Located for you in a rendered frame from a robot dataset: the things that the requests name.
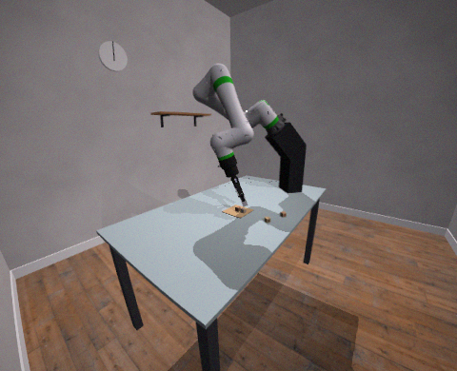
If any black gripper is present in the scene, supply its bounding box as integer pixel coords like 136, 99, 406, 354
224, 166, 248, 206

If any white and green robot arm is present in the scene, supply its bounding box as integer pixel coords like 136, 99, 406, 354
193, 64, 287, 169

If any tan square mat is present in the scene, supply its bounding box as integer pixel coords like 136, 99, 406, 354
222, 205, 253, 219

